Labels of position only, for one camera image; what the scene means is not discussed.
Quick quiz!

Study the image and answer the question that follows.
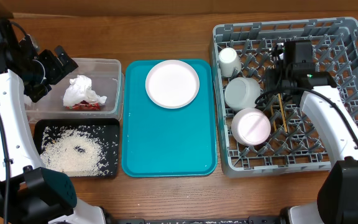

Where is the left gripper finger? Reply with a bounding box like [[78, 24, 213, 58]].
[[55, 45, 78, 76], [31, 83, 52, 103]]

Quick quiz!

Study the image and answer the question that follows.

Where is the wooden chopstick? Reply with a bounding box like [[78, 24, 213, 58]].
[[270, 105, 277, 132], [278, 93, 288, 133]]

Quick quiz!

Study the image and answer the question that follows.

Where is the white napkin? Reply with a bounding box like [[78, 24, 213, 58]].
[[63, 75, 107, 107]]

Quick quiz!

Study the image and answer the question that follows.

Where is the small grey bowl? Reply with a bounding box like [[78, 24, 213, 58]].
[[224, 77, 260, 112]]

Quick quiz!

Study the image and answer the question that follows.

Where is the red snack wrapper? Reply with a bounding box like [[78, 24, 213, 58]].
[[67, 103, 101, 111]]

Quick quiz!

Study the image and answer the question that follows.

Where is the white paper cup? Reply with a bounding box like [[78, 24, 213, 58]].
[[218, 47, 242, 78]]

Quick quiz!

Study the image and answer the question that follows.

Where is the pink bowl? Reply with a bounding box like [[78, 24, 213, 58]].
[[231, 108, 271, 146]]

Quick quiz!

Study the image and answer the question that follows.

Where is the pile of rice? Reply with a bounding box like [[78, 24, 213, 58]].
[[39, 124, 119, 177]]

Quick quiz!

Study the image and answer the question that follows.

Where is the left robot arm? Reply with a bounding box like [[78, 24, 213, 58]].
[[0, 18, 114, 223]]

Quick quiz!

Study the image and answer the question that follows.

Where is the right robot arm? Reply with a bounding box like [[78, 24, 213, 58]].
[[264, 40, 358, 223]]

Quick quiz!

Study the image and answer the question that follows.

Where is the grey dishwasher rack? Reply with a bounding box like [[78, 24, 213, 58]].
[[210, 17, 358, 178]]

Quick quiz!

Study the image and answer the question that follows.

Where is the clear plastic bin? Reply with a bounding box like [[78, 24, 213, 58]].
[[25, 58, 124, 123]]

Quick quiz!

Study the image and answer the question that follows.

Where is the black plastic tray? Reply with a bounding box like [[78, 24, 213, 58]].
[[32, 118, 121, 179]]

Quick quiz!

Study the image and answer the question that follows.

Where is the white round plate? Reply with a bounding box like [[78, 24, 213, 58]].
[[145, 60, 200, 109]]

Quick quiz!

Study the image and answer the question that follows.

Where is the teal serving tray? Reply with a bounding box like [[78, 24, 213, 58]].
[[122, 59, 218, 177]]

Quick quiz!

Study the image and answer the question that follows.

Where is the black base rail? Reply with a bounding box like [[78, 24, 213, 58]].
[[116, 215, 287, 224]]

